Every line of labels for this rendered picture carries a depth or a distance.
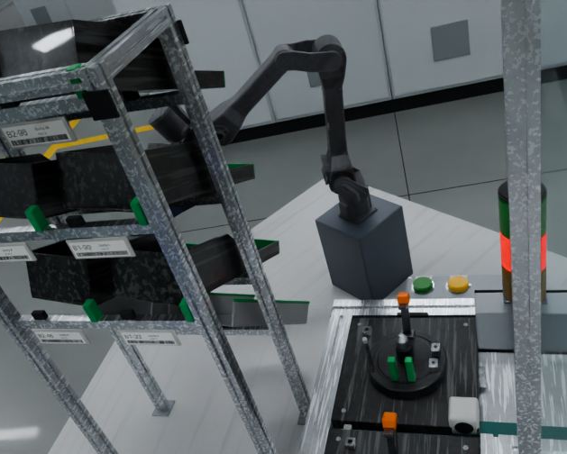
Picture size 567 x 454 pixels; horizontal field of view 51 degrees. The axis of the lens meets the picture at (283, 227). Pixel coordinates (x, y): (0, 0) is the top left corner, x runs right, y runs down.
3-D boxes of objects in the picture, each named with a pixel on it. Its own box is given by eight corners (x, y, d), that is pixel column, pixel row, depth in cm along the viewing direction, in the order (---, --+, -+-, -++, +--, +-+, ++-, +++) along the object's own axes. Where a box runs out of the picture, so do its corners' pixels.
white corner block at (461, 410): (450, 410, 98) (448, 394, 96) (479, 412, 96) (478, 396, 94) (450, 435, 94) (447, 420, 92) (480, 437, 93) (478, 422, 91)
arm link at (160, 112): (233, 120, 120) (191, 77, 114) (233, 137, 113) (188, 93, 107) (192, 153, 123) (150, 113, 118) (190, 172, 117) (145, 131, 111)
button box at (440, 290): (410, 296, 129) (406, 275, 125) (514, 295, 121) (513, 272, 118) (407, 320, 123) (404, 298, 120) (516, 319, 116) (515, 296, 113)
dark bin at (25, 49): (156, 92, 93) (150, 43, 91) (225, 87, 87) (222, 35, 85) (0, 98, 69) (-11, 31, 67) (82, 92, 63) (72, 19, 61)
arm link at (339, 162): (339, 31, 111) (306, 36, 111) (345, 42, 105) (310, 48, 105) (351, 177, 130) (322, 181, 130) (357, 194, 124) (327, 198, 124)
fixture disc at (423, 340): (372, 336, 113) (370, 329, 112) (448, 336, 108) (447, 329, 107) (362, 396, 102) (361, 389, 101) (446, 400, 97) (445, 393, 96)
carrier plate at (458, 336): (352, 323, 119) (351, 316, 118) (477, 324, 111) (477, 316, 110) (333, 427, 101) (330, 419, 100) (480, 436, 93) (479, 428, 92)
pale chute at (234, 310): (251, 315, 123) (252, 294, 124) (307, 323, 117) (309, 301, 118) (166, 317, 99) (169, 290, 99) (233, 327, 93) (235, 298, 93)
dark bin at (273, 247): (218, 248, 111) (215, 210, 109) (279, 253, 105) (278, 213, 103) (113, 296, 87) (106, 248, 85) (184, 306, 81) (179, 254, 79)
